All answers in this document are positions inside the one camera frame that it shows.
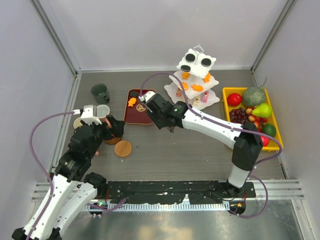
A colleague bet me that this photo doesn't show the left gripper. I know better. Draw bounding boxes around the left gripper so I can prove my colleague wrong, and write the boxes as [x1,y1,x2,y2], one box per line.
[82,114,125,158]

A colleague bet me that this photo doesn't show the metal serving tongs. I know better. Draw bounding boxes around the metal serving tongs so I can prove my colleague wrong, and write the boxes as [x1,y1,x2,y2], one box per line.
[166,126,175,134]

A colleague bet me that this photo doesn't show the red dessert tray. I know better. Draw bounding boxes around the red dessert tray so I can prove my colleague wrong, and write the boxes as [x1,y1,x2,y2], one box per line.
[123,88,153,125]

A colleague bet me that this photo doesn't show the cream cake slice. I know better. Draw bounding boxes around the cream cake slice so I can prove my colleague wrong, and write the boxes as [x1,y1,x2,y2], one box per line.
[192,97,200,108]

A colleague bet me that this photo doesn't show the orange fish cookies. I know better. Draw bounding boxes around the orange fish cookies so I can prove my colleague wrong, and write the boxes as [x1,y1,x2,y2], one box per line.
[126,71,211,108]

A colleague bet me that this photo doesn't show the black round cookies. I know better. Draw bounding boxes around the black round cookies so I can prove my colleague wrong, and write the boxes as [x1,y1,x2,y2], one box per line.
[129,53,213,98]

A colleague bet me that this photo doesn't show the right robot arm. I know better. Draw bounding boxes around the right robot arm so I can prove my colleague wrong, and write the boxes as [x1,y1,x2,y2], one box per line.
[138,91,263,197]

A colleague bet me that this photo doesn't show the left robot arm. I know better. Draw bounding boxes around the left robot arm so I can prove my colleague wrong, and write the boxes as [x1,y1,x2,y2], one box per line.
[11,115,125,240]

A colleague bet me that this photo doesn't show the dark brown wooden saucer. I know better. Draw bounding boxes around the dark brown wooden saucer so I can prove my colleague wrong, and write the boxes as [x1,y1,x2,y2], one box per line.
[103,137,122,145]

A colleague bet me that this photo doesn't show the pink mug white inside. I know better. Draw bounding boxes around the pink mug white inside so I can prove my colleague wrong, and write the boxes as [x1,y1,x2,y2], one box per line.
[96,104,111,127]

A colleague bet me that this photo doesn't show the light wooden coaster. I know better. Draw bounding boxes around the light wooden coaster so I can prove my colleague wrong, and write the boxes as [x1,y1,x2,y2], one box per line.
[114,140,133,158]

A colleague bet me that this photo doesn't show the dark green mug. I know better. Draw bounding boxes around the dark green mug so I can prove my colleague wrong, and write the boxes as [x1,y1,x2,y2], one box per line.
[90,83,110,105]

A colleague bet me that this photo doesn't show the beige mug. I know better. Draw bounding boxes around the beige mug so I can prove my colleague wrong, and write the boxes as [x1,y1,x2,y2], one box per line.
[72,117,83,130]

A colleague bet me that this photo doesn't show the white three-tier stand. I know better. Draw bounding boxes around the white three-tier stand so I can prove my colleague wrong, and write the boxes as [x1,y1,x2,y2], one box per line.
[164,45,220,110]

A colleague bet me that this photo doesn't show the red apple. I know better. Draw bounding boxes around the red apple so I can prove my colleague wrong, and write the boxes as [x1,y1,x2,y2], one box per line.
[226,93,242,107]

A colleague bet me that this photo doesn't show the purple grape bunch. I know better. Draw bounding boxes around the purple grape bunch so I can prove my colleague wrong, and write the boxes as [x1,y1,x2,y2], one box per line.
[229,107,249,125]

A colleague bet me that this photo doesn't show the green melon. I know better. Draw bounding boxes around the green melon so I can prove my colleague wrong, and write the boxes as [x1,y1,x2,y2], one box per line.
[242,77,267,107]

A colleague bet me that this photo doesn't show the red cherries cluster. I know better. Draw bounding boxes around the red cherries cluster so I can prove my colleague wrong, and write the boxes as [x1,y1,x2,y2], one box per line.
[245,105,268,132]

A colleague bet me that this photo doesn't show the green pear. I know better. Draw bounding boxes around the green pear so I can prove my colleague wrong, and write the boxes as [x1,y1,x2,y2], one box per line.
[251,103,273,118]

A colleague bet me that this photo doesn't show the red pomegranate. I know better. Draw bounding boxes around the red pomegranate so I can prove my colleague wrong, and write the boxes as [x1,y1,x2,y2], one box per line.
[260,136,270,147]

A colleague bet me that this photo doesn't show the green lime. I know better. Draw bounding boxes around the green lime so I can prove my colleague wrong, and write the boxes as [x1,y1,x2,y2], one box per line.
[262,123,277,138]

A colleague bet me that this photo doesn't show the yellow fruit bin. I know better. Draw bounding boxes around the yellow fruit bin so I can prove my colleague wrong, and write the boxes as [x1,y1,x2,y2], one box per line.
[222,87,284,152]

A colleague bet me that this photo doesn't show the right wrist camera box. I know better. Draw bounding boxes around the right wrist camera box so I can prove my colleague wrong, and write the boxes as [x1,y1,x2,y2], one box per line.
[138,90,156,103]

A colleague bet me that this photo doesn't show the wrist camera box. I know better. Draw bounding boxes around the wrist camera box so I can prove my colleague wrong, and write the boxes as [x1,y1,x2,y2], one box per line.
[72,105,102,126]
[138,90,156,103]

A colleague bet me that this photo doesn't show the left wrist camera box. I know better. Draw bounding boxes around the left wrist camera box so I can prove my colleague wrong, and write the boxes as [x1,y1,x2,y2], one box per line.
[72,105,102,126]

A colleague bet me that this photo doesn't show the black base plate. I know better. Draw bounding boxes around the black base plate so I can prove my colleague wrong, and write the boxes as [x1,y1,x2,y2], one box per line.
[105,180,256,205]

